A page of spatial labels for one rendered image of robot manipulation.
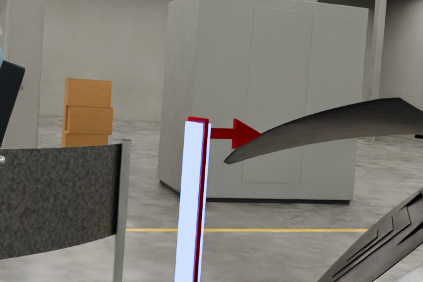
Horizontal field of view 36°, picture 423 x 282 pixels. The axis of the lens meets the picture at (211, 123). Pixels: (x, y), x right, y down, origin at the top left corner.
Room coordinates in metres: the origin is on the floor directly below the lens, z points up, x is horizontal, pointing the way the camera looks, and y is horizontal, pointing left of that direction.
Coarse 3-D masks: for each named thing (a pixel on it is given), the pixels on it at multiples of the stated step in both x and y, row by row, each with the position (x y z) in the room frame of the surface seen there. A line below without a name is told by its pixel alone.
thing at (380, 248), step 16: (416, 192) 0.84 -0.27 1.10; (400, 208) 0.84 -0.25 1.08; (416, 208) 0.81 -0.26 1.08; (384, 224) 0.84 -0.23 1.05; (400, 224) 0.80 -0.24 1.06; (416, 224) 0.77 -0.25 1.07; (368, 240) 0.84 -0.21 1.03; (384, 240) 0.81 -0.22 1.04; (400, 240) 0.77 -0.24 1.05; (416, 240) 0.75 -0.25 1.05; (352, 256) 0.84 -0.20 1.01; (368, 256) 0.81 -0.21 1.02; (384, 256) 0.78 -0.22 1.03; (400, 256) 0.75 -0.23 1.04; (336, 272) 0.85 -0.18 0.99; (352, 272) 0.81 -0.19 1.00; (368, 272) 0.77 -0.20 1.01; (384, 272) 0.75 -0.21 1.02
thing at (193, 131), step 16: (192, 128) 0.50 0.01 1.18; (192, 144) 0.49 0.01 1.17; (192, 160) 0.49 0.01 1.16; (192, 176) 0.49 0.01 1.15; (192, 192) 0.49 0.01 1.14; (192, 208) 0.49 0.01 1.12; (192, 224) 0.49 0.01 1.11; (192, 240) 0.49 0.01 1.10; (176, 256) 0.50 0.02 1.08; (192, 256) 0.49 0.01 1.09; (176, 272) 0.50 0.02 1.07; (192, 272) 0.49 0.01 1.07
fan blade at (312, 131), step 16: (320, 112) 0.52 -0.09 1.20; (336, 112) 0.51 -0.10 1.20; (352, 112) 0.51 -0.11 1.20; (368, 112) 0.51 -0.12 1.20; (384, 112) 0.51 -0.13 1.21; (400, 112) 0.51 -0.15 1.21; (416, 112) 0.51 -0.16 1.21; (272, 128) 0.56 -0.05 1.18; (288, 128) 0.56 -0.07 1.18; (304, 128) 0.57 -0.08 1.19; (320, 128) 0.57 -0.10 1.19; (336, 128) 0.58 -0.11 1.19; (352, 128) 0.58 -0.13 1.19; (368, 128) 0.59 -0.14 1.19; (384, 128) 0.59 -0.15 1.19; (400, 128) 0.58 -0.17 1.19; (416, 128) 0.58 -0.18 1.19; (256, 144) 0.61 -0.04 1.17; (272, 144) 0.62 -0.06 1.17; (288, 144) 0.64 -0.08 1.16; (304, 144) 0.67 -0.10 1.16; (240, 160) 0.67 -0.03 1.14
